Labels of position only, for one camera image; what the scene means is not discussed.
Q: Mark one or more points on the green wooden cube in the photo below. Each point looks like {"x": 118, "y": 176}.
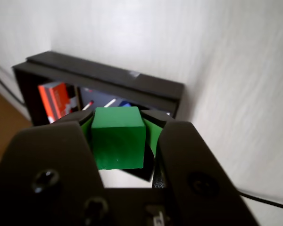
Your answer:
{"x": 118, "y": 141}

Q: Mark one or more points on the black box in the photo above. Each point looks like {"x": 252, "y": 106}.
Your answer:
{"x": 108, "y": 80}

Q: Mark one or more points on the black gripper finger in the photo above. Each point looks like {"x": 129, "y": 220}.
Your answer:
{"x": 191, "y": 164}
{"x": 49, "y": 153}

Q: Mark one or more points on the orange matchbox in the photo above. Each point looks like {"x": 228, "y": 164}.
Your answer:
{"x": 55, "y": 101}

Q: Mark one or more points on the clear tape piece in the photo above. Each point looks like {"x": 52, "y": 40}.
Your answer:
{"x": 135, "y": 74}

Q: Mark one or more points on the blue wooden cube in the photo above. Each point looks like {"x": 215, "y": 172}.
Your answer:
{"x": 126, "y": 104}

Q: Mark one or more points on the red tipped wooden match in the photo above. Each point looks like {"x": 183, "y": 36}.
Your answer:
{"x": 109, "y": 103}
{"x": 87, "y": 106}

